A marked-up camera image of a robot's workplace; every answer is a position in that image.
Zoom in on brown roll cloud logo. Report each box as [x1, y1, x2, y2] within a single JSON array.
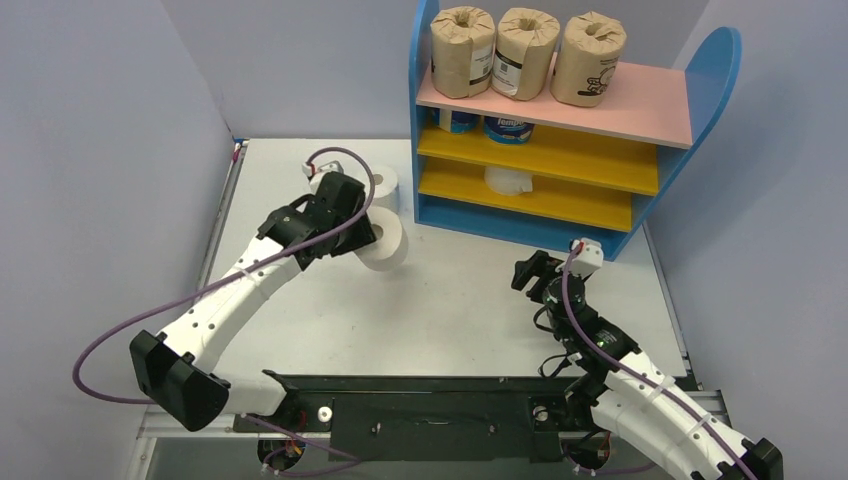
[[491, 7, 561, 101]]

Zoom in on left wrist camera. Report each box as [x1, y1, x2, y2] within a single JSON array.
[[301, 160, 344, 181]]

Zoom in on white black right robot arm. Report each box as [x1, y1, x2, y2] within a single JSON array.
[[511, 240, 784, 479]]

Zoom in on brown roll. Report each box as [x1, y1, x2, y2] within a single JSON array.
[[430, 6, 496, 99], [550, 11, 627, 108]]

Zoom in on colourful wooden shelf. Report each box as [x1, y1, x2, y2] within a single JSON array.
[[408, 1, 742, 259]]

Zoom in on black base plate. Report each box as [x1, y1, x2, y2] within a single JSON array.
[[219, 375, 611, 466]]

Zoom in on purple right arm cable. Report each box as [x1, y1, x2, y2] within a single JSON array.
[[561, 243, 760, 480]]

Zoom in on aluminium rail frame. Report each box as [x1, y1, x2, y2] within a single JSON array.
[[125, 139, 740, 480]]

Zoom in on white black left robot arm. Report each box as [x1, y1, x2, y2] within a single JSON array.
[[129, 172, 376, 432]]

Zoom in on white paper roll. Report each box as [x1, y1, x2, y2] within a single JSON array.
[[484, 166, 533, 196], [355, 206, 408, 272], [365, 165, 400, 214]]

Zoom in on blue plastic tissue roll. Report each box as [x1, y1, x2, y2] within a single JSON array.
[[431, 108, 480, 134]]

